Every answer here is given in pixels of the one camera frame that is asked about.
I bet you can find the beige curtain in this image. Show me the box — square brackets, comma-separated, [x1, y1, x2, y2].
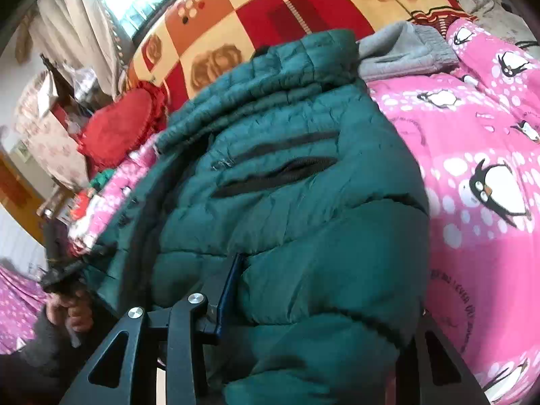
[38, 0, 127, 93]

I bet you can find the pale floral cloth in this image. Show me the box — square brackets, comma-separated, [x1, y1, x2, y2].
[17, 110, 91, 190]

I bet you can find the dark green puffer jacket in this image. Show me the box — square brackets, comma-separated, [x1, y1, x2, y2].
[82, 29, 431, 405]

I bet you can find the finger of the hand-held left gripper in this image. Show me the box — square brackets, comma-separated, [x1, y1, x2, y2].
[67, 247, 116, 281]

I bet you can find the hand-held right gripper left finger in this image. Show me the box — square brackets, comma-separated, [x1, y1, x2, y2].
[59, 254, 244, 405]

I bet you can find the green cloth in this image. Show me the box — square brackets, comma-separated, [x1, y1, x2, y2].
[88, 168, 116, 190]

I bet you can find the wooden door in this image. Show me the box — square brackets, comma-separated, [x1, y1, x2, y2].
[0, 152, 47, 245]

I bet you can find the grey knit garment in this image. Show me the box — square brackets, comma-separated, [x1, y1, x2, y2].
[356, 20, 460, 83]

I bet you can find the person's left forearm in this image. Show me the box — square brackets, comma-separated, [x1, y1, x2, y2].
[0, 304, 91, 405]

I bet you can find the person's left hand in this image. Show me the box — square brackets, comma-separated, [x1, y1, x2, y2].
[46, 289, 94, 349]

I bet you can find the red heart-shaped frilled pillow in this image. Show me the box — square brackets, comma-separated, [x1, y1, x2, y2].
[77, 80, 169, 173]

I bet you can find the pink penguin-print bedsheet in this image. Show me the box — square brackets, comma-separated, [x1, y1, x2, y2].
[0, 19, 540, 405]

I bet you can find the red orange rose-print blanket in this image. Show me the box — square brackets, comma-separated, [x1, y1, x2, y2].
[124, 0, 479, 106]

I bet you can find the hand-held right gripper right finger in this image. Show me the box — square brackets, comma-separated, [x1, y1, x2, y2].
[397, 309, 492, 405]

